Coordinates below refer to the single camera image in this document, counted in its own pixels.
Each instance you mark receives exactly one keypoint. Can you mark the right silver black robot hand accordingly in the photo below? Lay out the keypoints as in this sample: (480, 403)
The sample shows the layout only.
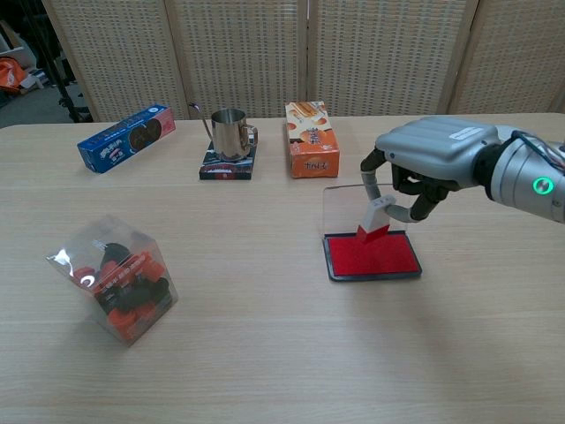
(432, 146)

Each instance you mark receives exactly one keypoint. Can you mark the red and white stamp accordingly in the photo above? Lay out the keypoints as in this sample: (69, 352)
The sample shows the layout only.
(373, 223)

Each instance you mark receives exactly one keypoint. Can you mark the red ink pad clear lid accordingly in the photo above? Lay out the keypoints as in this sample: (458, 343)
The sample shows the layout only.
(371, 258)

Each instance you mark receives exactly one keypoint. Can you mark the orange snack box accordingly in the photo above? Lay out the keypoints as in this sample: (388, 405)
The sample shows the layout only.
(311, 146)

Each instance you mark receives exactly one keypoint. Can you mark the stainless steel mug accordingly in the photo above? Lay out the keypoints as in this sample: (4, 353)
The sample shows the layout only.
(227, 134)

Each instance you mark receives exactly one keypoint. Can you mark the wooden perforated folding screen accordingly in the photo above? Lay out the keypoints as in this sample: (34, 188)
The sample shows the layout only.
(247, 53)

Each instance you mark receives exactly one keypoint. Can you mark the dark printed square coaster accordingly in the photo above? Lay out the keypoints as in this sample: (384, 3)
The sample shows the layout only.
(225, 170)

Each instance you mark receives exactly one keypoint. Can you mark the thin dark metal spoon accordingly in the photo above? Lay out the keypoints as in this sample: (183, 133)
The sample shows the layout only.
(201, 119)

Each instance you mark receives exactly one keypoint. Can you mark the blue cookie box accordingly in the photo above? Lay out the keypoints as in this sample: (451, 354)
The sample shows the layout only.
(119, 143)

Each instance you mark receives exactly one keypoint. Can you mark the clear box red black items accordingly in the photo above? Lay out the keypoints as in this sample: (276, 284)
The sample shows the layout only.
(119, 282)

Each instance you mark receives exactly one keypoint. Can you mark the black tripod stand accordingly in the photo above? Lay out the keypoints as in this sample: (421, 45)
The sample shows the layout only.
(62, 84)

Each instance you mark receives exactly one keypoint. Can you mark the orange bag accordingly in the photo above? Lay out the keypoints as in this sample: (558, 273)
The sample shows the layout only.
(11, 75)

